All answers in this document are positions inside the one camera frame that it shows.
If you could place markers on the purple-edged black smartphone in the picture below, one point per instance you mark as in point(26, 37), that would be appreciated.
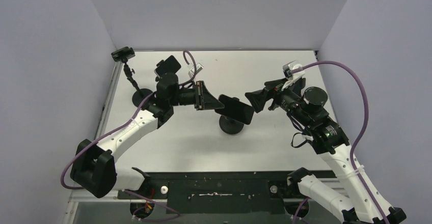
point(235, 109)

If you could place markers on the tall black tripod phone stand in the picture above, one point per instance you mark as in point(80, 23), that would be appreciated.
point(140, 94)

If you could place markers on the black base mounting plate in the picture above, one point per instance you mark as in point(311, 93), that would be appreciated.
point(223, 192)

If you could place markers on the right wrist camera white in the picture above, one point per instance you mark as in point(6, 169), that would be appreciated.
point(293, 71)

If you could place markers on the aluminium frame rail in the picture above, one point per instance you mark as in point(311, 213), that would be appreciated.
point(72, 204)

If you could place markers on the black smartphone white edge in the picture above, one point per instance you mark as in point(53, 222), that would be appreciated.
point(169, 65)

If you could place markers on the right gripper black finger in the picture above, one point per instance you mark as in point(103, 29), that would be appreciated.
point(259, 98)
point(276, 85)

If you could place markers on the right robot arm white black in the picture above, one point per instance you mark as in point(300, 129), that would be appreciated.
point(362, 202)

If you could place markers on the dark blue-edged smartphone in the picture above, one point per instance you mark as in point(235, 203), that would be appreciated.
point(298, 86)

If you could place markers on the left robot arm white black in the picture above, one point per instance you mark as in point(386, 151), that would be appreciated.
point(94, 165)

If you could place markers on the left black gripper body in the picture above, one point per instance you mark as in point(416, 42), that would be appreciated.
point(198, 95)

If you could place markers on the black round-base phone stand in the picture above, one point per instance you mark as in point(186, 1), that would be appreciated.
point(230, 126)

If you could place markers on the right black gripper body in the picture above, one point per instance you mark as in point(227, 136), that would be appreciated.
point(270, 94)

